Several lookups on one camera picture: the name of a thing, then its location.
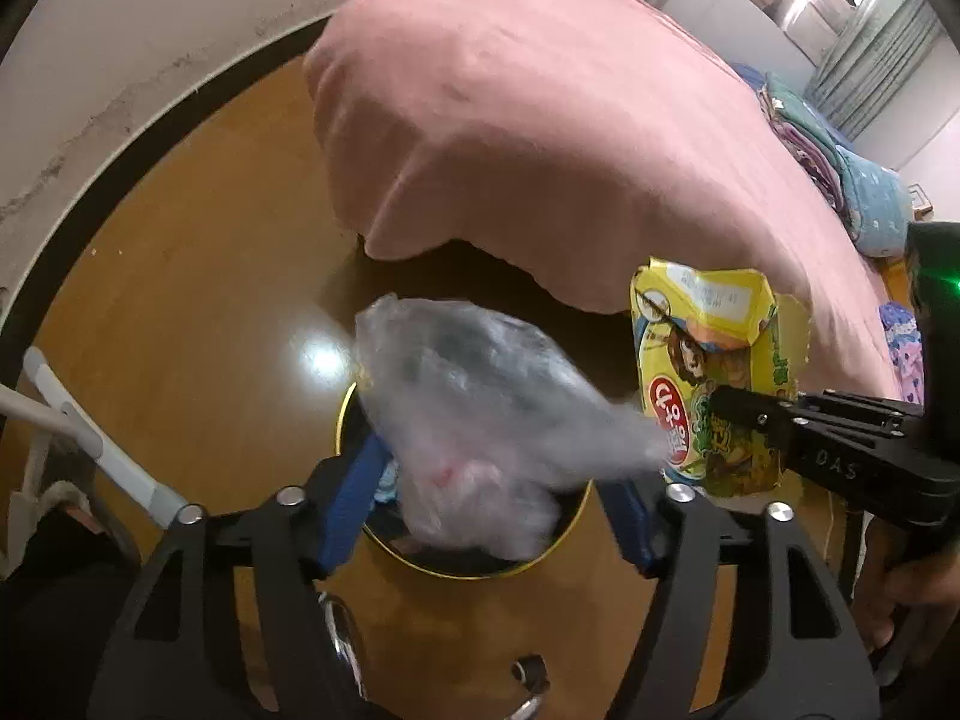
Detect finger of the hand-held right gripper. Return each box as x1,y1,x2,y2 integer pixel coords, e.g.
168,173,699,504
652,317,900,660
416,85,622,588
709,386,923,466

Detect black bin with yellow rim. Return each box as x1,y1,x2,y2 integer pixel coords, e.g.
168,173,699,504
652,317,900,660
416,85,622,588
334,379,593,582

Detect clear plastic bag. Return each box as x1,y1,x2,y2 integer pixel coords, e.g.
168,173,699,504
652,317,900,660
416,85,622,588
352,296,672,563

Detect white cable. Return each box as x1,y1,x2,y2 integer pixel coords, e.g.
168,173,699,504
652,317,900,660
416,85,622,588
821,495,842,563

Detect blue dotted pillow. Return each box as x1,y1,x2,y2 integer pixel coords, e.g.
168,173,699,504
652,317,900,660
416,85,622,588
832,142,912,260

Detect dark cloth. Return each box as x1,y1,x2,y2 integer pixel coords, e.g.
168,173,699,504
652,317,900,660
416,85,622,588
0,510,143,720

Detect stack of folded clothes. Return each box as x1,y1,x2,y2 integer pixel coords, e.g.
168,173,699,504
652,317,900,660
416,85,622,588
757,71,848,211

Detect bed with pink blanket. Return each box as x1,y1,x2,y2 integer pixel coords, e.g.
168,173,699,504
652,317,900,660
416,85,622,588
304,0,905,402

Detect person's right hand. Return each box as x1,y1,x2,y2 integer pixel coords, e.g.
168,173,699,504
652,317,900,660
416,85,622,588
855,517,960,661

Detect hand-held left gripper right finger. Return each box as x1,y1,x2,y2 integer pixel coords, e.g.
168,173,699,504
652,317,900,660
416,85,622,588
596,476,882,720

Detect yellow snack packet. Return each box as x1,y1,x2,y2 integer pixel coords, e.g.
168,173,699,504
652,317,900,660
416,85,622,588
630,259,815,500

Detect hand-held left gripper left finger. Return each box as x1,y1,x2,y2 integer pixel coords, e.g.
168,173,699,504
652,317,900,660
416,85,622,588
86,431,398,720

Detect white metal rack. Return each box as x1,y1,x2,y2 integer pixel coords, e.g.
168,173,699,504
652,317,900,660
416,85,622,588
0,345,188,533

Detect purple printed cloth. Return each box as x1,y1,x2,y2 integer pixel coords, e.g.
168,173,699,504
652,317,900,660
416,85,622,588
877,300,927,402

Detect chrome chair base with caster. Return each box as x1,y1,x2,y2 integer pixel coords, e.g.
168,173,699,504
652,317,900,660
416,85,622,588
319,592,552,720

